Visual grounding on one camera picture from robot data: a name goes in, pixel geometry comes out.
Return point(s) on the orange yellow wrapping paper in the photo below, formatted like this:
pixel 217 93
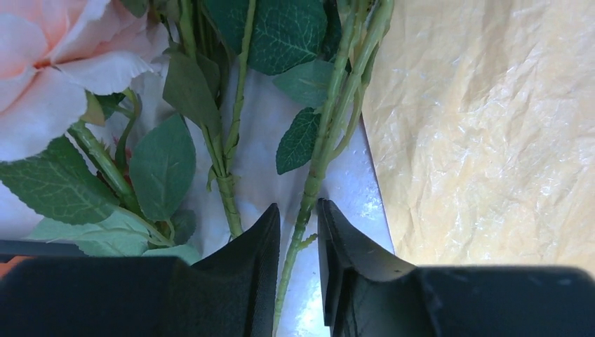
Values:
pixel 480 119

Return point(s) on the pink brown rose stem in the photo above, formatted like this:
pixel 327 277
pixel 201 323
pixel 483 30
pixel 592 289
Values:
pixel 101 103

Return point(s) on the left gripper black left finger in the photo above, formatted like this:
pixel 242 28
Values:
pixel 229 293

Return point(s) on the pink cream rose stem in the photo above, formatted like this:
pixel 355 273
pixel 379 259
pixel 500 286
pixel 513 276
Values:
pixel 321 54

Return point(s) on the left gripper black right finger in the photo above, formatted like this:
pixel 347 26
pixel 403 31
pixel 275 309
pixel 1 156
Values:
pixel 368 291

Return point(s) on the orange tape measure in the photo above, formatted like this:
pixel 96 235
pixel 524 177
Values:
pixel 14 252

